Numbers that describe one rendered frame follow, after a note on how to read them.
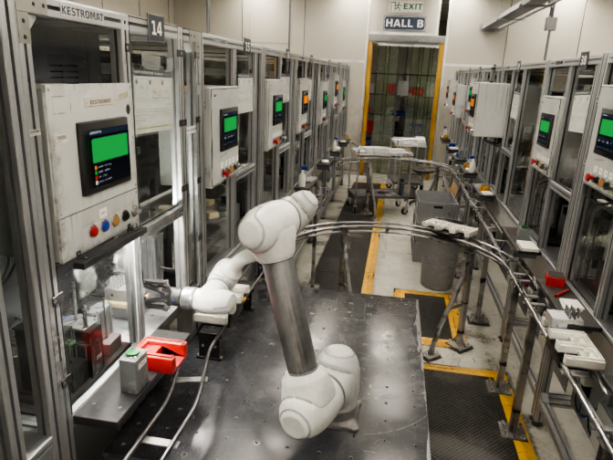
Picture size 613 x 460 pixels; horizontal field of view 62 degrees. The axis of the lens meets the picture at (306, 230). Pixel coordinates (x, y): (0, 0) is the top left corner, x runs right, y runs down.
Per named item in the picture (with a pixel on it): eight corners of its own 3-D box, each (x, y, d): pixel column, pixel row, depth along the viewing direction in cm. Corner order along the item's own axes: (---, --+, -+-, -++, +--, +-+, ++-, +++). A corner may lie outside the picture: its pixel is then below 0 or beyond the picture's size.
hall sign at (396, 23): (425, 31, 913) (426, 15, 906) (382, 30, 925) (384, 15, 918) (424, 31, 917) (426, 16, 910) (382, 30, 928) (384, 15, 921)
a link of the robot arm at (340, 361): (365, 396, 191) (369, 344, 184) (344, 423, 175) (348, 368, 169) (327, 382, 198) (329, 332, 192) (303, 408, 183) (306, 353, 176)
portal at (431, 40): (429, 180, 989) (445, 36, 912) (358, 175, 1010) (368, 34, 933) (428, 179, 998) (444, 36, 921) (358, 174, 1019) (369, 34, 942)
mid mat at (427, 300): (467, 350, 372) (468, 349, 372) (391, 340, 381) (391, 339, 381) (454, 295, 467) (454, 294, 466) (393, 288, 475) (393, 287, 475)
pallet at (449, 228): (420, 233, 376) (421, 220, 373) (430, 229, 386) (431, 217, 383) (467, 245, 353) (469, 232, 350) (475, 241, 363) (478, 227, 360)
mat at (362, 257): (367, 335, 388) (367, 333, 387) (290, 326, 397) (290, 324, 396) (386, 183, 940) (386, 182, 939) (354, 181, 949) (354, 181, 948)
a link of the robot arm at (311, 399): (350, 415, 173) (320, 454, 155) (309, 412, 181) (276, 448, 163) (300, 193, 162) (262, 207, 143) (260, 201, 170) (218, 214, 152)
